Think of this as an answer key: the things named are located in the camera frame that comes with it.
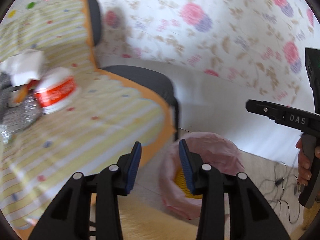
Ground silver foil wrapper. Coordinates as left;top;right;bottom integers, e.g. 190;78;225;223
1;94;42;144

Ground yellow striped plastic cover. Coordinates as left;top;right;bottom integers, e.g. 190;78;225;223
1;0;175;238

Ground right hand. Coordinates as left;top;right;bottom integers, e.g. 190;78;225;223
296;139;312;186

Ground red white paper cup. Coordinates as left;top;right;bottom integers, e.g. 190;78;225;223
34;67;79;114

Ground black floor cables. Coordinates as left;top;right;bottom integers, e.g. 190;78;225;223
257;160;304;225

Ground dark grey office chair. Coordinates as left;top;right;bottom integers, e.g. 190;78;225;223
85;0;180;140

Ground floral wall sheet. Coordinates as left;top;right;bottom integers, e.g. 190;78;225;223
98;0;319;105

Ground pink lined trash bin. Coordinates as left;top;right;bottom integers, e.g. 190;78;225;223
159;132;245;220

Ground grey knitted cloth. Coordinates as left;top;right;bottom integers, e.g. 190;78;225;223
0;73;18;123

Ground orange snack wrapper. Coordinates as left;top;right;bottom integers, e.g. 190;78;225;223
13;80;39;104

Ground yellow foam fruit net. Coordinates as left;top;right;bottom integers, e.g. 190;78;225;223
174;167;202;199

